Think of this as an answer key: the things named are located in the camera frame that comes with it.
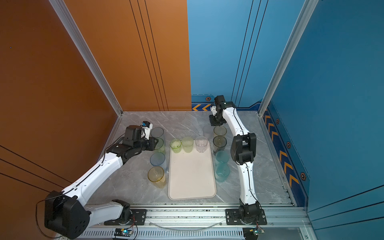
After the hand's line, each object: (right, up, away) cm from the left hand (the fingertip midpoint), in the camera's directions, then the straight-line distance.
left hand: (156, 138), depth 83 cm
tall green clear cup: (+2, -5, +1) cm, 5 cm away
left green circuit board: (-13, -44, -12) cm, 47 cm away
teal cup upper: (+38, -12, +6) cm, 40 cm away
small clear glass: (+25, -5, +17) cm, 31 cm away
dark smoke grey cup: (+37, -3, +9) cm, 38 cm away
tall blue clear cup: (+1, -11, 0) cm, 11 cm away
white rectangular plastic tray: (+19, -22, +5) cm, 30 cm away
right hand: (+33, +9, +17) cm, 38 cm away
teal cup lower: (+37, -19, +2) cm, 41 cm away
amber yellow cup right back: (+37, +4, +11) cm, 39 cm away
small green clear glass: (+9, -6, +17) cm, 20 cm away
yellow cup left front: (+1, -19, -4) cm, 19 cm away
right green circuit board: (+48, -44, -13) cm, 66 cm away
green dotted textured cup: (+17, -4, +13) cm, 21 cm away
